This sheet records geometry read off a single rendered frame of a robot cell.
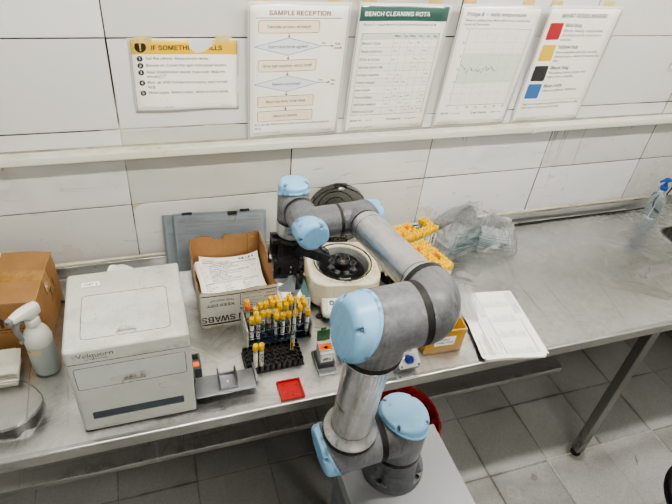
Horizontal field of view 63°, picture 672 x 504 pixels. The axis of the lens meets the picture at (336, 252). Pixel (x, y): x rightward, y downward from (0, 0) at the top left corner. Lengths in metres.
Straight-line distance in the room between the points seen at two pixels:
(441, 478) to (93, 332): 0.90
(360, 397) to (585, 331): 1.18
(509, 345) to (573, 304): 0.38
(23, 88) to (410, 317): 1.23
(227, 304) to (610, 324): 1.31
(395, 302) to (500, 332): 1.04
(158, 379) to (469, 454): 1.61
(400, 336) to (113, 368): 0.76
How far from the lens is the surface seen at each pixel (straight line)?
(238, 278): 1.86
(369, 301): 0.89
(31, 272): 1.82
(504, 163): 2.28
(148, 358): 1.41
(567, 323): 2.07
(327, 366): 1.66
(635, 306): 2.29
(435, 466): 1.50
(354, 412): 1.10
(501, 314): 1.98
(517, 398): 2.96
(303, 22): 1.69
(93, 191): 1.86
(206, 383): 1.59
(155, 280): 1.51
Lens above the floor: 2.16
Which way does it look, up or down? 38 degrees down
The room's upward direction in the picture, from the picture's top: 7 degrees clockwise
